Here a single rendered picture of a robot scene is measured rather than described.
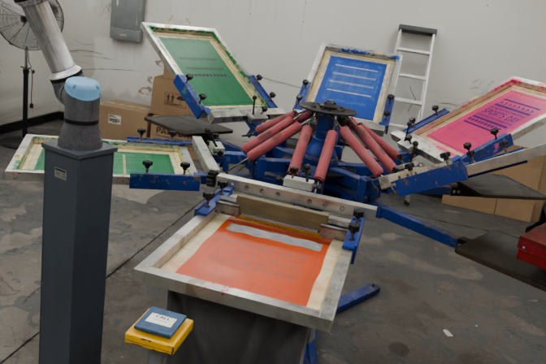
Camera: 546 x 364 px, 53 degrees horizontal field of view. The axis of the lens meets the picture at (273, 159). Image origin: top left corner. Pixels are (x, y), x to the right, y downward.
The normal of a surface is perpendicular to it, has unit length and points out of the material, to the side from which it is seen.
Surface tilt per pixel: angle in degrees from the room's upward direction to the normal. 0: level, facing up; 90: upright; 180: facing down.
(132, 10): 90
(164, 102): 91
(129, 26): 90
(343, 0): 90
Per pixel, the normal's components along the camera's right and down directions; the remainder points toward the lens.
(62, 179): -0.49, 0.17
